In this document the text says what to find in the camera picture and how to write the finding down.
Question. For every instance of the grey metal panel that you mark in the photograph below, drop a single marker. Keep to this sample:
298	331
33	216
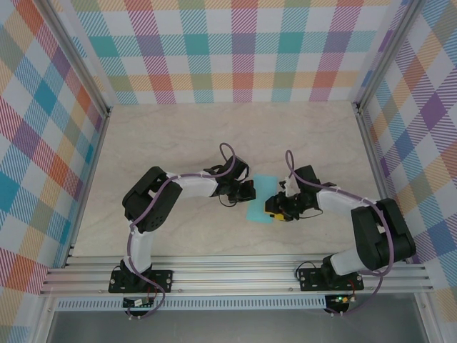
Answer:
232	327

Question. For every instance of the aluminium side rail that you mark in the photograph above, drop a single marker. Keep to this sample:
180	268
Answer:
377	168
85	189

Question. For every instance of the aluminium mounting rail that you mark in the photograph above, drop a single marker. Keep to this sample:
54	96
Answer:
232	275

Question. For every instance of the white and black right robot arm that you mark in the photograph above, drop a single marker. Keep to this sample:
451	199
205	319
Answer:
339	201

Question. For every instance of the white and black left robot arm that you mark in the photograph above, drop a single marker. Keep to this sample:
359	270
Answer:
196	187

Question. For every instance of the aluminium corner post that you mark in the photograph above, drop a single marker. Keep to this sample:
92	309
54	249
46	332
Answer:
78	59
387	53

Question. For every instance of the circuit board with green light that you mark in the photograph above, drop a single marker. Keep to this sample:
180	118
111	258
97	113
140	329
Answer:
342	299

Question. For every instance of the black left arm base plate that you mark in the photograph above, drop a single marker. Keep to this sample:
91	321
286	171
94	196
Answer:
164	278

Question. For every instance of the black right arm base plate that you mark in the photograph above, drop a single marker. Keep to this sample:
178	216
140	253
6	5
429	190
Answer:
308	280

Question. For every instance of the small black circuit board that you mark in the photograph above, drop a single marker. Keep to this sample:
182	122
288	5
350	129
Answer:
135	303

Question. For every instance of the light blue cloth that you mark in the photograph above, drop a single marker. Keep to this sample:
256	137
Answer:
262	186

